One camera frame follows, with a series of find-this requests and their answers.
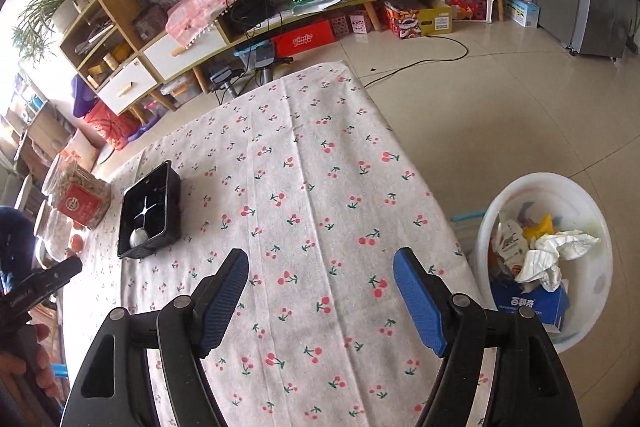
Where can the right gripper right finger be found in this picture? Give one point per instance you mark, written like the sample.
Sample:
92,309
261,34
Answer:
454,327

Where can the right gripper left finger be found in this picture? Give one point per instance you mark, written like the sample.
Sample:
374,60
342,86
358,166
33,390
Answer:
189,328

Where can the blue carton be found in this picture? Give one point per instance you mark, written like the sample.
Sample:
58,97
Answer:
549,307

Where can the white paper bag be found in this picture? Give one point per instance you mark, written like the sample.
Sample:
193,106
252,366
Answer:
534,264

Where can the black plastic tray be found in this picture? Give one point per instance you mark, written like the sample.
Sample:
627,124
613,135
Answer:
151,216

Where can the yellow snack wrapper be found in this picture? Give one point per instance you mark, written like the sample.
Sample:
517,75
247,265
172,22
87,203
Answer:
533,232

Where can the white trash bin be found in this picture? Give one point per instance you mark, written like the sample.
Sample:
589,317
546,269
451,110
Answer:
588,279

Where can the left hand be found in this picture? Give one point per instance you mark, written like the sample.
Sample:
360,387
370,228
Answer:
13,365

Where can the orange tangerine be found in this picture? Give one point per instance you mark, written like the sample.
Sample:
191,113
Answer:
76,243

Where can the glass jar wooden lid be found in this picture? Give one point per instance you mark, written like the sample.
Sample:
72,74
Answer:
52,231

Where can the red label nut jar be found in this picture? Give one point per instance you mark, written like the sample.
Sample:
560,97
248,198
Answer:
75,192

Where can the cherry print tablecloth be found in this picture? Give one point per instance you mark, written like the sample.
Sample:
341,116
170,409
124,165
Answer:
306,177

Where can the wooden tv cabinet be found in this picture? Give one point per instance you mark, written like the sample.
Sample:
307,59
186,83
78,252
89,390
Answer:
121,68

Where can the yellow cardboard box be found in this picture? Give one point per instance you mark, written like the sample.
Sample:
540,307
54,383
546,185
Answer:
435,20

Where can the red gift box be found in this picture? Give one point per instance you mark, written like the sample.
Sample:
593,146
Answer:
303,39

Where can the potted green plant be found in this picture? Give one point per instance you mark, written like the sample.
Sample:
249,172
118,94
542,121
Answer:
33,28

